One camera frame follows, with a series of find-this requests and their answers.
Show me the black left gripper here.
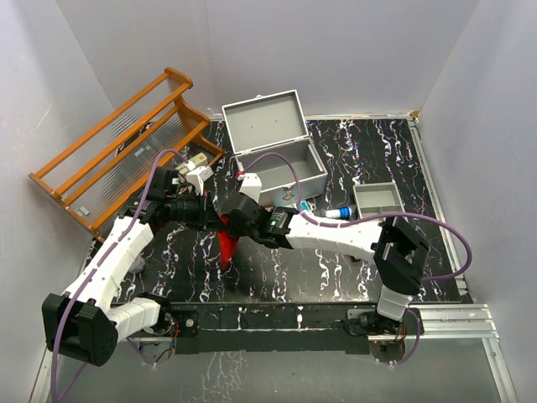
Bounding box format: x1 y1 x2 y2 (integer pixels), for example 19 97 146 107
166 190 227 232

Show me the red first aid pouch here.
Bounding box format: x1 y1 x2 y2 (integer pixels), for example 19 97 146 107
217 214 242 270

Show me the grey plastic tray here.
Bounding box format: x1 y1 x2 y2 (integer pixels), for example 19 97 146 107
352 181 404 218

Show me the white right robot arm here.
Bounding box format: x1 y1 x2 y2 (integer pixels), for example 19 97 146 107
220 192 430 335

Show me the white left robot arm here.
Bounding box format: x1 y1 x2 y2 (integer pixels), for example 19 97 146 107
42 166 225 366

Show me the white medicine box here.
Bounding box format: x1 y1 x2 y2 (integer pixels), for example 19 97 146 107
177 153 208 175

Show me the silver metal medicine case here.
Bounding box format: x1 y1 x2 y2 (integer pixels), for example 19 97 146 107
222 90 327 207

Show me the blue white tube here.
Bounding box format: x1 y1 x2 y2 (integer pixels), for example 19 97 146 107
325 205 357 220

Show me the wooden shelf rack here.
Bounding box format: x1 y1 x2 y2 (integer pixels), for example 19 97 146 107
29 67 225 241

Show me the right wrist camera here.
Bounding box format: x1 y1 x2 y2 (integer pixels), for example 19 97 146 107
237 172 263 203

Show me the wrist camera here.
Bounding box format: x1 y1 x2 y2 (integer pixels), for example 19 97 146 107
237 172 263 203
183 165 213 195

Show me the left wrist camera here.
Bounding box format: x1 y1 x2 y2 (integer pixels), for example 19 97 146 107
183 165 213 195

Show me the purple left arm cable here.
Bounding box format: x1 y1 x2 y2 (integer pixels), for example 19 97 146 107
50 149 190 402

